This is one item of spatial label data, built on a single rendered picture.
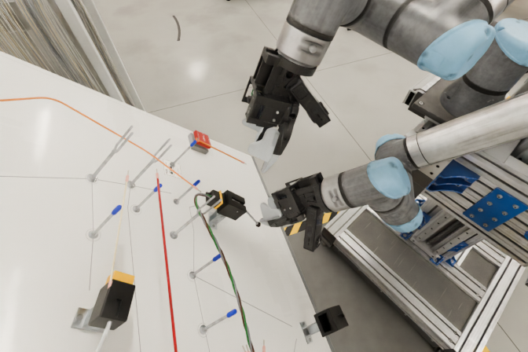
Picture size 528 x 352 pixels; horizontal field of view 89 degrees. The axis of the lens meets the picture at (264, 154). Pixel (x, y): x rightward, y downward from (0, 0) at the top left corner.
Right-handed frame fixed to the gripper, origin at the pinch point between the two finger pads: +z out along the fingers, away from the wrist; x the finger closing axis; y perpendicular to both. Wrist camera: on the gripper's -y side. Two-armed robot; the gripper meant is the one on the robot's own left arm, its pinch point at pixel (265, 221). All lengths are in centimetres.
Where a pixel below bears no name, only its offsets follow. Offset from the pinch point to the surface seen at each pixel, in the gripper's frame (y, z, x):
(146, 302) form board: 2.9, -0.4, 33.3
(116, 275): 10.2, -6.7, 37.4
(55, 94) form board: 45, 12, 27
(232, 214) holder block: 6.6, -0.2, 8.9
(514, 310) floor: -123, -29, -120
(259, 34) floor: 148, 103, -247
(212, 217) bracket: 7.4, 6.8, 9.0
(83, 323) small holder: 6.5, -1.9, 41.6
